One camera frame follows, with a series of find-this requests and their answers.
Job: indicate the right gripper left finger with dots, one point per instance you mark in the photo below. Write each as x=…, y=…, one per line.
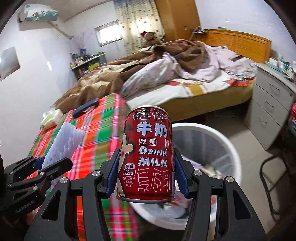
x=57, y=217

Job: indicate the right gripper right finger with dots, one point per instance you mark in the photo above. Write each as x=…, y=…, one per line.
x=236, y=219

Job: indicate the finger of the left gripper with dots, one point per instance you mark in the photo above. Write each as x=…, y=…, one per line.
x=53, y=171
x=22, y=169

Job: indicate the white foam fruit net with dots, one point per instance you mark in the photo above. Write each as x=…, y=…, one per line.
x=66, y=142

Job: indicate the white round trash bin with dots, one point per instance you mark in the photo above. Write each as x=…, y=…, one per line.
x=207, y=149

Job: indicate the left hand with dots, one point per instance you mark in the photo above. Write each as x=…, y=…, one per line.
x=14, y=226

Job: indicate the black metal chair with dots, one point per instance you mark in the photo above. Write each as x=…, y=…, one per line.
x=277, y=175

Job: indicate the tissue pack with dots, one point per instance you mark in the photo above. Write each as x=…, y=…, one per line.
x=51, y=118

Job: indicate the plaid red green tablecloth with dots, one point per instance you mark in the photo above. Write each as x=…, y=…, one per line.
x=103, y=129

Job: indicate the brown blanket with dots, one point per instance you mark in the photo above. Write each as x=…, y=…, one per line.
x=109, y=78

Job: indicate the cluttered shelf desk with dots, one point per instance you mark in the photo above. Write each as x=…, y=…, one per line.
x=84, y=64

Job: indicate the grey drawer nightstand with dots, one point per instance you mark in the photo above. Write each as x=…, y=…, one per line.
x=269, y=108

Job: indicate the bed with wooden headboard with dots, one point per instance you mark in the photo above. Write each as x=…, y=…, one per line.
x=184, y=99

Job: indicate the light floral duvet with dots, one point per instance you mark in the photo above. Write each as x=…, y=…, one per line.
x=189, y=71

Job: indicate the window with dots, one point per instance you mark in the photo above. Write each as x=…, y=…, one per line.
x=108, y=33

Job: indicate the teddy bear with santa hat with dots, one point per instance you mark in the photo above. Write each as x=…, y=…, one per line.
x=150, y=39

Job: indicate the patterned curtain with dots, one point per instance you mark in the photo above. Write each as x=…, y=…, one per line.
x=136, y=17

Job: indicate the wooden wardrobe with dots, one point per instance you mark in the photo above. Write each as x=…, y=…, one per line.
x=178, y=17

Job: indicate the silver wall panel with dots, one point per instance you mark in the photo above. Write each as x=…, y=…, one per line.
x=9, y=62

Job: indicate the wall air conditioner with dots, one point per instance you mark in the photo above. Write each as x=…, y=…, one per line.
x=37, y=12

